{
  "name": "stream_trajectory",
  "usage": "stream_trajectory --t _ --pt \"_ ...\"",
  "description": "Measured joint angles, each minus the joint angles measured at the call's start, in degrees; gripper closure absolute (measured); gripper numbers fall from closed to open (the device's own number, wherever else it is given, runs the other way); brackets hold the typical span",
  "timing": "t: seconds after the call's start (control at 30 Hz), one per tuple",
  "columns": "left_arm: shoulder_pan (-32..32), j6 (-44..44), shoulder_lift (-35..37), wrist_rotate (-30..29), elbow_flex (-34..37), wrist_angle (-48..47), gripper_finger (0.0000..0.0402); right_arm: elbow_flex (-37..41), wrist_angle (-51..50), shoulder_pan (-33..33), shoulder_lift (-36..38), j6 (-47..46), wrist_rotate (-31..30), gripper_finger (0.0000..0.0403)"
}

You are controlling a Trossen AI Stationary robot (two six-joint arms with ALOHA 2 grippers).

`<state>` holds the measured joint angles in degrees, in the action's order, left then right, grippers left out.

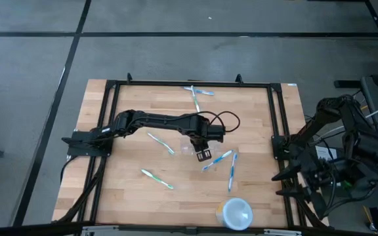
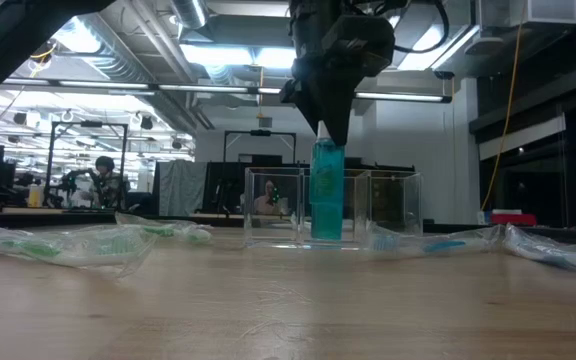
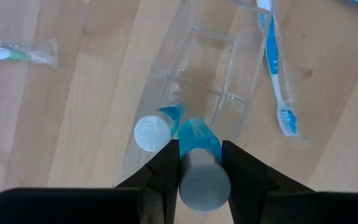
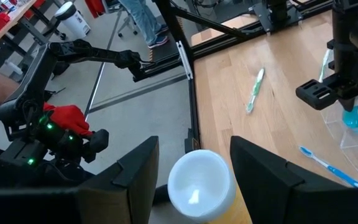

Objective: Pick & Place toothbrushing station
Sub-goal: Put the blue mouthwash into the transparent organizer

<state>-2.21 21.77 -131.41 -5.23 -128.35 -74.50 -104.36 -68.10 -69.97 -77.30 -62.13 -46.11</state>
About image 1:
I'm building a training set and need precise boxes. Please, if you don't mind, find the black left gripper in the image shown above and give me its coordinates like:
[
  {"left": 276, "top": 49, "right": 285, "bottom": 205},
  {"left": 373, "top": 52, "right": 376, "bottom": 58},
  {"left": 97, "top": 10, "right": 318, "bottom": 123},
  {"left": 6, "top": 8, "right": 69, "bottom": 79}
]
[{"left": 184, "top": 123, "right": 226, "bottom": 163}]

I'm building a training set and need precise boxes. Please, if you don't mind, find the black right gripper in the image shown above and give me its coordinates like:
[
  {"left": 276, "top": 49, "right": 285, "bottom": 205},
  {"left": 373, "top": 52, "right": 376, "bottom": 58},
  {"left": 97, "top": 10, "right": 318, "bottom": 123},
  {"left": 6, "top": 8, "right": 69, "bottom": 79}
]
[{"left": 270, "top": 149, "right": 339, "bottom": 201}]

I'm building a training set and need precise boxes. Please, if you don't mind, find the blue toothbrush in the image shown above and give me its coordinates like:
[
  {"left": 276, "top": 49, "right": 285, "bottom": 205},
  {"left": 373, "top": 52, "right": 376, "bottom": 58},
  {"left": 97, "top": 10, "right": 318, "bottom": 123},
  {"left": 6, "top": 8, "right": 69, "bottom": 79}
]
[
  {"left": 227, "top": 152, "right": 239, "bottom": 193},
  {"left": 183, "top": 86, "right": 215, "bottom": 96},
  {"left": 201, "top": 149, "right": 235, "bottom": 172}
]

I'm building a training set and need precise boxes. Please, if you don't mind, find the clear acrylic organizer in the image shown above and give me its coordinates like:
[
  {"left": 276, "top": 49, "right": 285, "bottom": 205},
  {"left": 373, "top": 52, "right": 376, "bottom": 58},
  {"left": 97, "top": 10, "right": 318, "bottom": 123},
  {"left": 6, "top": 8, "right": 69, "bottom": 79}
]
[{"left": 179, "top": 136, "right": 209, "bottom": 157}]

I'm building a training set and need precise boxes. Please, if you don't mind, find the green toothbrush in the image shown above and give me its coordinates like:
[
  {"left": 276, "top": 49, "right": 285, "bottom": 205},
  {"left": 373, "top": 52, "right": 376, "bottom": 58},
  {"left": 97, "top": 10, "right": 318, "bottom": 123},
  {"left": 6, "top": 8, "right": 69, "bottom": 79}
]
[
  {"left": 146, "top": 132, "right": 176, "bottom": 155},
  {"left": 140, "top": 168, "right": 175, "bottom": 191},
  {"left": 190, "top": 85, "right": 202, "bottom": 113}
]

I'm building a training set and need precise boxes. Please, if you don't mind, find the white paper sheet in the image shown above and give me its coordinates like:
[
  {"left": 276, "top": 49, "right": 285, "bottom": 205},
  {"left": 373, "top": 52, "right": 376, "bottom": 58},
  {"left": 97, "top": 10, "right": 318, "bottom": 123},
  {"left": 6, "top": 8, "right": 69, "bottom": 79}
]
[{"left": 315, "top": 146, "right": 340, "bottom": 162}]

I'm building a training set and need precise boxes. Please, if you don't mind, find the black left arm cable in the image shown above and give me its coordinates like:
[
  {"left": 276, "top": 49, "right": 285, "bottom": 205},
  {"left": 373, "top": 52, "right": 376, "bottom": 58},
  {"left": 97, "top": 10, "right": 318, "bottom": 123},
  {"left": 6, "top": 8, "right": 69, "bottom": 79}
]
[{"left": 205, "top": 110, "right": 242, "bottom": 134}]

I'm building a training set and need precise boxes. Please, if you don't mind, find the black aluminium table frame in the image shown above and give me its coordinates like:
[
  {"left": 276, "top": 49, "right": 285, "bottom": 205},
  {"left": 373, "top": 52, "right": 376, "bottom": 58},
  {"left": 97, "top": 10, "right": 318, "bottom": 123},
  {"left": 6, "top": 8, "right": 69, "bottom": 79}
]
[{"left": 51, "top": 72, "right": 330, "bottom": 232}]

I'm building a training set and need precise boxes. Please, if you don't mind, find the black base cable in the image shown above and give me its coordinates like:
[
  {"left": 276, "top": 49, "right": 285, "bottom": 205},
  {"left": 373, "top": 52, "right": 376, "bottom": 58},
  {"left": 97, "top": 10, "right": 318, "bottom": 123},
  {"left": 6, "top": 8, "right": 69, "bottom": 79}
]
[{"left": 60, "top": 155, "right": 78, "bottom": 184}]

